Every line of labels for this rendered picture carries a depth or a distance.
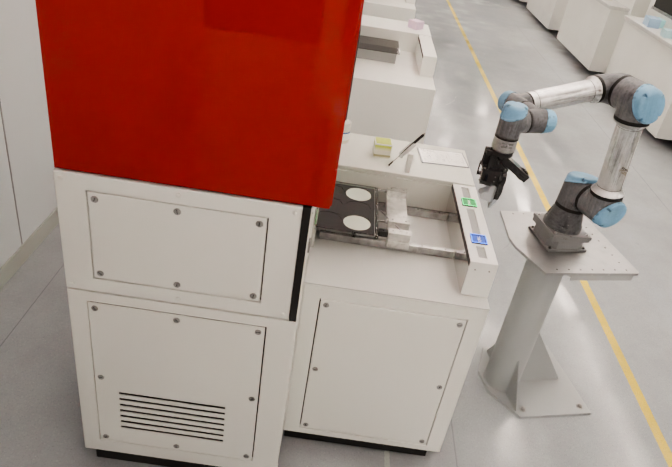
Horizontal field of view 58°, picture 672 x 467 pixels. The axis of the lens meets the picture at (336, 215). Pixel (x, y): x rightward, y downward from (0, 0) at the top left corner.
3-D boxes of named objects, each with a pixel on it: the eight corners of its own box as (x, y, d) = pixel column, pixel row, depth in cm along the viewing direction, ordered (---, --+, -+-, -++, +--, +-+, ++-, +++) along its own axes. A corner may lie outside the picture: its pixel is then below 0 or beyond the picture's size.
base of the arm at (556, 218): (563, 214, 251) (572, 194, 246) (588, 234, 239) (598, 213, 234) (535, 215, 244) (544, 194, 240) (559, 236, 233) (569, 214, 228)
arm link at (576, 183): (572, 196, 244) (586, 166, 238) (595, 213, 234) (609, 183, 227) (549, 196, 239) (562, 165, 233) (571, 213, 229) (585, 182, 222)
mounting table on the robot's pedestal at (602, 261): (571, 237, 276) (581, 212, 269) (627, 299, 239) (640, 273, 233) (481, 235, 266) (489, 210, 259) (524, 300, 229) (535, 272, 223)
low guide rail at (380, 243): (318, 238, 222) (319, 231, 220) (319, 235, 224) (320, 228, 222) (452, 258, 223) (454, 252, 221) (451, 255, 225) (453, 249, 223)
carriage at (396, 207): (386, 247, 218) (387, 240, 216) (385, 198, 249) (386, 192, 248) (408, 250, 218) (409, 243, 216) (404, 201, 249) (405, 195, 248)
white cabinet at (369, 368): (281, 444, 241) (303, 283, 199) (306, 294, 323) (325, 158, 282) (438, 467, 242) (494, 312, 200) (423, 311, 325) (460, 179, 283)
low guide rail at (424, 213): (324, 202, 245) (325, 196, 244) (324, 200, 247) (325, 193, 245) (445, 221, 246) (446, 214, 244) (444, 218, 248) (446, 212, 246)
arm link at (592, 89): (616, 62, 213) (496, 85, 201) (639, 72, 205) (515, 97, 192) (610, 92, 220) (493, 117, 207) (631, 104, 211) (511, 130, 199)
